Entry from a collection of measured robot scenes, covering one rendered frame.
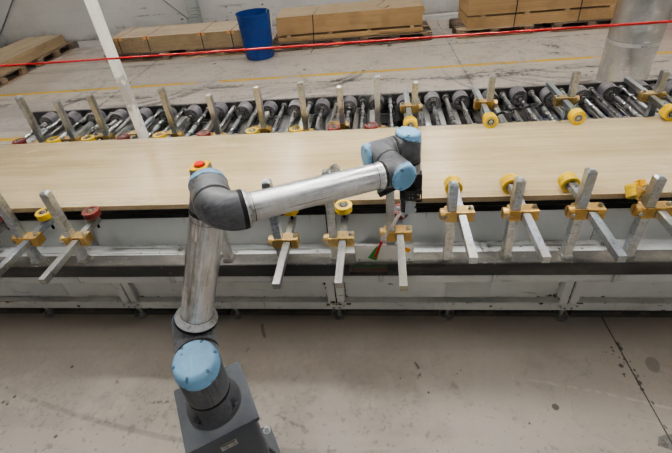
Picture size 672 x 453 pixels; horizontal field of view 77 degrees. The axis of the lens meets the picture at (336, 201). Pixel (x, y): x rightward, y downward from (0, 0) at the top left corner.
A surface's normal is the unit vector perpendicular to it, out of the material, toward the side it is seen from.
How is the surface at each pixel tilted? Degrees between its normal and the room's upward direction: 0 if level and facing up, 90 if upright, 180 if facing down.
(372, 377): 0
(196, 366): 5
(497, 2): 90
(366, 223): 90
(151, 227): 90
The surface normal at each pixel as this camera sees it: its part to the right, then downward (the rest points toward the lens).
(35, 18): -0.06, 0.58
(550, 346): -0.08, -0.81
